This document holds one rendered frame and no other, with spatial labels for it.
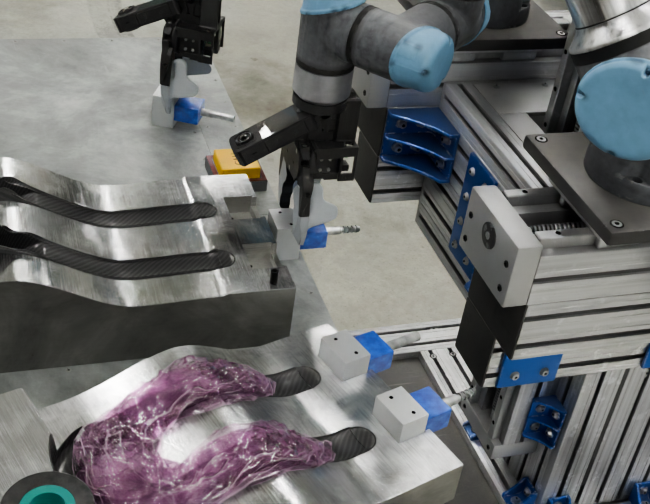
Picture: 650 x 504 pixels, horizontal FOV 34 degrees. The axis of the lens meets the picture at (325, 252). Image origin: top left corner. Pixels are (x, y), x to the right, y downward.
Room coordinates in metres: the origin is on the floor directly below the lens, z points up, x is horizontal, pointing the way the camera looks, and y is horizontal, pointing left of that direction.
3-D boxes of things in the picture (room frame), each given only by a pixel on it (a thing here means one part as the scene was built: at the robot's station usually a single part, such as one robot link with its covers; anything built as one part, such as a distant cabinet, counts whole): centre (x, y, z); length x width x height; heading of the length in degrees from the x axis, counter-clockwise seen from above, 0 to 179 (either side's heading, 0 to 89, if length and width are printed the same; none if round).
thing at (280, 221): (1.25, 0.02, 0.83); 0.13 x 0.05 x 0.05; 112
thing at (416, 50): (1.21, -0.06, 1.14); 0.11 x 0.11 x 0.08; 62
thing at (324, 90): (1.24, 0.04, 1.07); 0.08 x 0.08 x 0.05
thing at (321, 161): (1.24, 0.03, 0.99); 0.09 x 0.08 x 0.12; 112
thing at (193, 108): (1.54, 0.24, 0.83); 0.13 x 0.05 x 0.05; 85
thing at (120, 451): (0.77, 0.10, 0.90); 0.26 x 0.18 x 0.08; 129
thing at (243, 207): (1.19, 0.11, 0.87); 0.05 x 0.05 x 0.04; 22
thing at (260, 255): (1.09, 0.07, 0.87); 0.05 x 0.05 x 0.04; 22
